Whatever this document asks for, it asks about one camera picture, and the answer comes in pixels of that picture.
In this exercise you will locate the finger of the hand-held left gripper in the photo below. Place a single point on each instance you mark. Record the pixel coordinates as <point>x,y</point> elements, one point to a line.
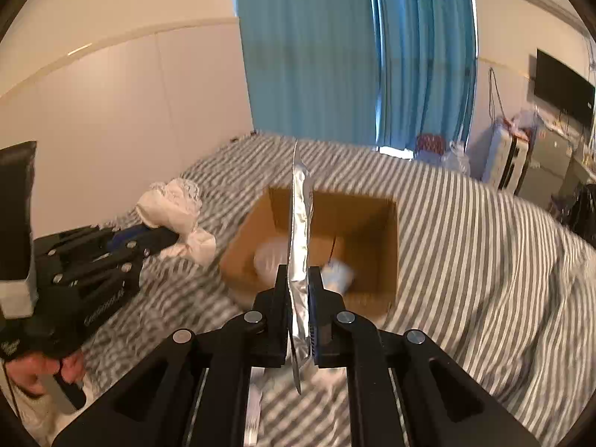
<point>139,240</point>
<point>109,284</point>

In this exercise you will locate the black bag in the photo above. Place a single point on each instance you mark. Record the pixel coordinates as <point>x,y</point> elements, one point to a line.
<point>582,214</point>

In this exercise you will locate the blue and white packet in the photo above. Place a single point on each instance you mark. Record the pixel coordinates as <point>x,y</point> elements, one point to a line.
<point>339,277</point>

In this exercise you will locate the blue curtain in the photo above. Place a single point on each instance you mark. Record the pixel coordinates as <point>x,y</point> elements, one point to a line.
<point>316,56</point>

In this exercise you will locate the brown cardboard box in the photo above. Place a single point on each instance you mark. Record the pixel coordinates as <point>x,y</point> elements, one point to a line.
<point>363,223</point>

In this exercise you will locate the red patterned bag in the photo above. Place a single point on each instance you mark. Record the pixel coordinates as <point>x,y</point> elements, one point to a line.
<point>430,148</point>

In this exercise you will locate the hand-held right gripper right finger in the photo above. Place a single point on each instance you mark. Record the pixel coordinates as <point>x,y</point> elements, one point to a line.
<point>314,327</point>

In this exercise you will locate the white suitcase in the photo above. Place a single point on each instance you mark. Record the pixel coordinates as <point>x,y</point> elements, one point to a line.
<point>505,158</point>

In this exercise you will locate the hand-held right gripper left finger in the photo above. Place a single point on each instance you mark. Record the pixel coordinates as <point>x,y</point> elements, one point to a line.
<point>281,299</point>

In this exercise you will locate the white lace cloth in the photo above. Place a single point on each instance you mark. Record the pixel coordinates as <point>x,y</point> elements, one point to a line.
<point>174,212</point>

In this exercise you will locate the black television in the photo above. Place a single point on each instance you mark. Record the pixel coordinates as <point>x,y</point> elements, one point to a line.
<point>561,86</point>

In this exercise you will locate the clear plastic bag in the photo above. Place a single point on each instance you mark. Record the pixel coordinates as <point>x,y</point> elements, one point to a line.
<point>457,158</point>

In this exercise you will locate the silver foil packet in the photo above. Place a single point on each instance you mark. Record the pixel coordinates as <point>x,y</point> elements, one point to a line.
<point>300,242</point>

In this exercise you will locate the person's left hand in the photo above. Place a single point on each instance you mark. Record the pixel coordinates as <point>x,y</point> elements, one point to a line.
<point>32,375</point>

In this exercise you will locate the grey small cabinet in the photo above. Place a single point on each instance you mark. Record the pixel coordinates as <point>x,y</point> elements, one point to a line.
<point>545,167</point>

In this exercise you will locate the white plastic bag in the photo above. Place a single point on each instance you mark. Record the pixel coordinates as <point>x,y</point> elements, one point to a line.
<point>272,263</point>

